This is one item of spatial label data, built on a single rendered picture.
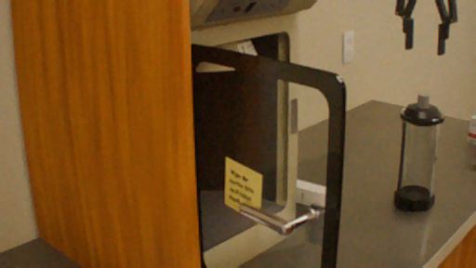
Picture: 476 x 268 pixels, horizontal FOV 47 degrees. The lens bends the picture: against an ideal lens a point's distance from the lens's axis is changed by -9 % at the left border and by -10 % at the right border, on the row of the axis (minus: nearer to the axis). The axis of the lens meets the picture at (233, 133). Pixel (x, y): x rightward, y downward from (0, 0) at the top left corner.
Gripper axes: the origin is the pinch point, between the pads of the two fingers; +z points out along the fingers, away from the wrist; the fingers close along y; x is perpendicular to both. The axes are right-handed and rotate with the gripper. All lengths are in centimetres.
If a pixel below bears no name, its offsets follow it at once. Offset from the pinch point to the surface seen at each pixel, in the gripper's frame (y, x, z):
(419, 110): 0.8, -2.8, 15.5
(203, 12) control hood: -9, -59, -10
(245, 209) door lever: 6, -67, 13
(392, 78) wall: -58, 99, 36
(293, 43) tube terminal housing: -14.1, -30.7, -0.9
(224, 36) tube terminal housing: -14, -49, -5
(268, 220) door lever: 11, -68, 13
